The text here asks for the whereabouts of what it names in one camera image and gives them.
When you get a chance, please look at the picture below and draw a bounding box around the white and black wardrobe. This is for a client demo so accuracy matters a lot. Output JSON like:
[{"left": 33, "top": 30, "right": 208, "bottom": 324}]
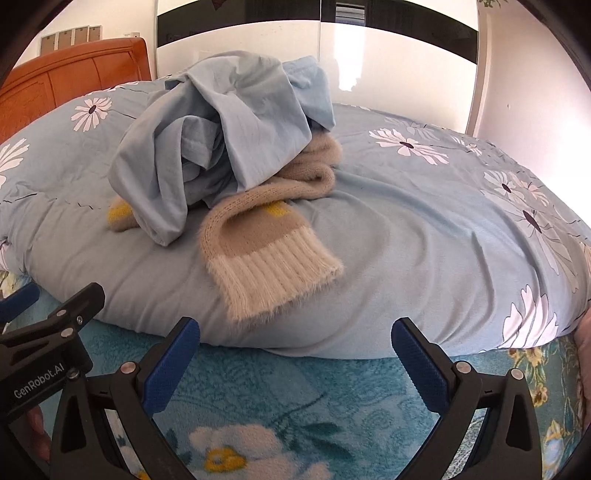
[{"left": 154, "top": 0, "right": 483, "bottom": 134}]

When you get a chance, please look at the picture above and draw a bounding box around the beige knit sweater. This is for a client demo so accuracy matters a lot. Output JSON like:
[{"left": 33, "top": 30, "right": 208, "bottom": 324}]
[{"left": 107, "top": 131, "right": 345, "bottom": 324}]

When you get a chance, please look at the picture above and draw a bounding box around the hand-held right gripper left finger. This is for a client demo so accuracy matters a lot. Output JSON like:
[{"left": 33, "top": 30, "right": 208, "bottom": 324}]
[{"left": 50, "top": 318, "right": 201, "bottom": 480}]

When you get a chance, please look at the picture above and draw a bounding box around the person's leg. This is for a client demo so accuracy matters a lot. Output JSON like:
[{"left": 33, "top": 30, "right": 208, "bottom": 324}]
[{"left": 575, "top": 310, "right": 591, "bottom": 356}]

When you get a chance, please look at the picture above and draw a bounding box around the person's left hand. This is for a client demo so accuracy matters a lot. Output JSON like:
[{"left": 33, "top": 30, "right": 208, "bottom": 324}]
[{"left": 25, "top": 406, "right": 51, "bottom": 462}]

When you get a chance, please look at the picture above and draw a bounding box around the orange wooden bed frame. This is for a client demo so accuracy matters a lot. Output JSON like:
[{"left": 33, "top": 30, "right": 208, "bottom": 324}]
[{"left": 0, "top": 37, "right": 153, "bottom": 146}]

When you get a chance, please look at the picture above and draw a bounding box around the row of wall frames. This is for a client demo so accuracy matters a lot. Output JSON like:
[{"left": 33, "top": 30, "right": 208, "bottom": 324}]
[{"left": 41, "top": 27, "right": 102, "bottom": 52}]

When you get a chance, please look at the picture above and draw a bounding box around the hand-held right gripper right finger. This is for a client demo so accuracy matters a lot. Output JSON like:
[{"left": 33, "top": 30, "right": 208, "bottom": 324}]
[{"left": 391, "top": 318, "right": 543, "bottom": 480}]

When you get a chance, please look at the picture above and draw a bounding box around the light blue floral quilt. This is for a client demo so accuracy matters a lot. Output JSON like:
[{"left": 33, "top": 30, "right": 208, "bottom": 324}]
[{"left": 0, "top": 80, "right": 591, "bottom": 361}]

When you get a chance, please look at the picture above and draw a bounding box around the light blue shirt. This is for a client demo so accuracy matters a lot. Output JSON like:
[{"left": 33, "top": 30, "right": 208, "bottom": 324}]
[{"left": 108, "top": 52, "right": 337, "bottom": 247}]

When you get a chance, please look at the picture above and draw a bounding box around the pale room door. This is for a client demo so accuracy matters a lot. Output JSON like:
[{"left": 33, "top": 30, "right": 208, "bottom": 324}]
[{"left": 465, "top": 0, "right": 555, "bottom": 139}]

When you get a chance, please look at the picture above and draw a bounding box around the teal floral blanket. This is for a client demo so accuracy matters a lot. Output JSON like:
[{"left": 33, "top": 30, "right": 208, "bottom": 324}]
[{"left": 0, "top": 272, "right": 591, "bottom": 480}]

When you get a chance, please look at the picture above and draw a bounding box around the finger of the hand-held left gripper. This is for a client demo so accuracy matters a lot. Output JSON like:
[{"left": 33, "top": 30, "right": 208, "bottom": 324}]
[
  {"left": 44, "top": 282, "right": 106, "bottom": 340},
  {"left": 0, "top": 282, "right": 40, "bottom": 324}
]

